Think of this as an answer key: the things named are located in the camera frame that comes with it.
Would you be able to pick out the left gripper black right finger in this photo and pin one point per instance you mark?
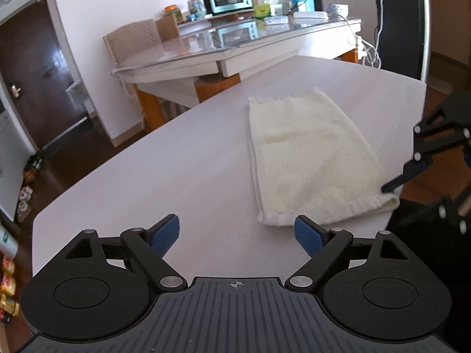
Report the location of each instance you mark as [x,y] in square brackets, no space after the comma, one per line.
[376,288]

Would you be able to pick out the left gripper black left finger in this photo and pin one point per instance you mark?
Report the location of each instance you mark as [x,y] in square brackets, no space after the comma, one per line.
[97,287]

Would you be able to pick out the white glass-top side table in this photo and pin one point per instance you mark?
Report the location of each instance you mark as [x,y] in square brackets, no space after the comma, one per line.
[187,71]

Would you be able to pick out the orange-lid glass jar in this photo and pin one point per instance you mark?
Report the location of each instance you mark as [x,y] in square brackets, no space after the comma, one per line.
[174,11]

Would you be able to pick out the black mini fridge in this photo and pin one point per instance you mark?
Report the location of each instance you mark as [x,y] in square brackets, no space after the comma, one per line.
[401,30]

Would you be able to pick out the green tissue box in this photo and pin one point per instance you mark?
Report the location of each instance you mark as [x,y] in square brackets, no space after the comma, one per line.
[262,10]

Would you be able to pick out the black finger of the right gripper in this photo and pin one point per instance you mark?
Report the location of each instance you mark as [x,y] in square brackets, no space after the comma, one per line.
[443,217]
[445,128]

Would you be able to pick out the dark wooden door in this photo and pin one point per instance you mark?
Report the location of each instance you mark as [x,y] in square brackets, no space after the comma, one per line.
[37,74]

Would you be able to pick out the cream terry towel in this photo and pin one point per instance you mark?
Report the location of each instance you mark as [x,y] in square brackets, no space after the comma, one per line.
[308,158]

